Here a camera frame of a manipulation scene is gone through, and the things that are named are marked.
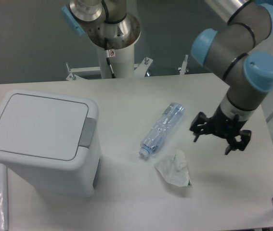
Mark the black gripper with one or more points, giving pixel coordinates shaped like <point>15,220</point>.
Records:
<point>223,127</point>

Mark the crushed clear plastic bottle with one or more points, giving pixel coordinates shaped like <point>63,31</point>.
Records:
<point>156,136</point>

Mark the white pedestal base frame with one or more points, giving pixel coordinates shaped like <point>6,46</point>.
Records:
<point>142,68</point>

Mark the crumpled white paper wrapper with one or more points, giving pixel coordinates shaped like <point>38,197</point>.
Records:
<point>173,169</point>

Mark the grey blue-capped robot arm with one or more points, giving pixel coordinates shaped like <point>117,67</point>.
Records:
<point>229,55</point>

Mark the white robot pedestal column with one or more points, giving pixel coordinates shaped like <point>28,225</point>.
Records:
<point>122,61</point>

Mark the white push-lid trash can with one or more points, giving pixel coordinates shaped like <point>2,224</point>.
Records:
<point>51,140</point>

